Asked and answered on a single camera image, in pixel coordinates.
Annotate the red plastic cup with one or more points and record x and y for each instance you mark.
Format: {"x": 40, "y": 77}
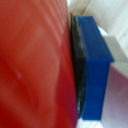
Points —
{"x": 36, "y": 66}

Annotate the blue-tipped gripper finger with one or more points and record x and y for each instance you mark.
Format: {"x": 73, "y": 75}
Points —
{"x": 95, "y": 66}

